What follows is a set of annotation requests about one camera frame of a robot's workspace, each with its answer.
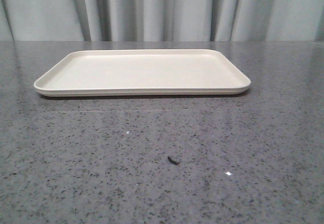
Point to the pale grey-green curtain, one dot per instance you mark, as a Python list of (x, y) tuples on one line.
[(161, 20)]

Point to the small dark debris scrap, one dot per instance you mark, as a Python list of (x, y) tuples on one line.
[(172, 161)]

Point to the cream rectangular plastic tray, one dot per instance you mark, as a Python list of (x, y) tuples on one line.
[(142, 72)]

